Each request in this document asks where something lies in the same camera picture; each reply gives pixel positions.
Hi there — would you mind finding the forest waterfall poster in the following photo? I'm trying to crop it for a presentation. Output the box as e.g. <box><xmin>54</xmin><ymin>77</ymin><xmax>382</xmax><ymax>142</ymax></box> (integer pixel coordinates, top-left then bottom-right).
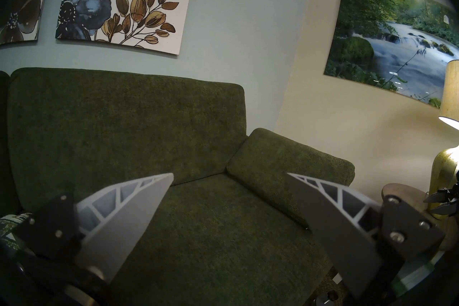
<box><xmin>324</xmin><ymin>0</ymin><xmax>459</xmax><ymax>108</ymax></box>

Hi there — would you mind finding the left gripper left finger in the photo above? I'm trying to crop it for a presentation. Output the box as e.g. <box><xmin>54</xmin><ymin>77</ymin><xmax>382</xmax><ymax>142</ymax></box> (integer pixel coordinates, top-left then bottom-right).
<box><xmin>14</xmin><ymin>173</ymin><xmax>174</xmax><ymax>284</ymax></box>

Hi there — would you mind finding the zigzag patterned throw pillow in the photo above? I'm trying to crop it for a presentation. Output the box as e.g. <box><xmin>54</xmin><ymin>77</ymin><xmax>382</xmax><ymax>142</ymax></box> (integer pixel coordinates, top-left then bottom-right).
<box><xmin>0</xmin><ymin>213</ymin><xmax>33</xmax><ymax>249</ymax></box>

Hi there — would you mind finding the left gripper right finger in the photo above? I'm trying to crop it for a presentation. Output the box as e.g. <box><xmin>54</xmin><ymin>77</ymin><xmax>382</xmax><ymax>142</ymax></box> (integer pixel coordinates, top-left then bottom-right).
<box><xmin>287</xmin><ymin>173</ymin><xmax>445</xmax><ymax>298</ymax></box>

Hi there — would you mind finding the gold speckled lamp base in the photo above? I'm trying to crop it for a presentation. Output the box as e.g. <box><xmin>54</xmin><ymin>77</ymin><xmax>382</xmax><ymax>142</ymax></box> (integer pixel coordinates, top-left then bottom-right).
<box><xmin>429</xmin><ymin>146</ymin><xmax>459</xmax><ymax>220</ymax></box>

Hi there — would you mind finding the black base caster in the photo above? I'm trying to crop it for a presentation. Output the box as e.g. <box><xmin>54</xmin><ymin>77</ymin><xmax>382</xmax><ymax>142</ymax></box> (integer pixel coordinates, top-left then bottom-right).
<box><xmin>316</xmin><ymin>290</ymin><xmax>340</xmax><ymax>306</ymax></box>

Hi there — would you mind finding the dark green fabric sofa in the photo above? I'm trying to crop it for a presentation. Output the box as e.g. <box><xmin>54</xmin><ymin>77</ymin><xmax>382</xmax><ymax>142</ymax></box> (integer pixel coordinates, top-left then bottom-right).
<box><xmin>0</xmin><ymin>68</ymin><xmax>355</xmax><ymax>306</ymax></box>

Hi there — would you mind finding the beige lamp shade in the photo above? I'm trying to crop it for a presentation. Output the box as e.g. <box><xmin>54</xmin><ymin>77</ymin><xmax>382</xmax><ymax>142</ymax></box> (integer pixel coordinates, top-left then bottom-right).
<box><xmin>439</xmin><ymin>60</ymin><xmax>459</xmax><ymax>130</ymax></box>

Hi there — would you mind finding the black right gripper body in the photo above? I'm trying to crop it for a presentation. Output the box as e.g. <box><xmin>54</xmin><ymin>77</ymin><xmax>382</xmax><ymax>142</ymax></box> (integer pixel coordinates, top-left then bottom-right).
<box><xmin>423</xmin><ymin>180</ymin><xmax>459</xmax><ymax>217</ymax></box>

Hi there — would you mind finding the round wooden side table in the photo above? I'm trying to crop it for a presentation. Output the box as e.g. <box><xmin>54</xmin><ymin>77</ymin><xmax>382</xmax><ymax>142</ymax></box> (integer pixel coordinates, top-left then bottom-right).
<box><xmin>381</xmin><ymin>183</ymin><xmax>459</xmax><ymax>252</ymax></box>

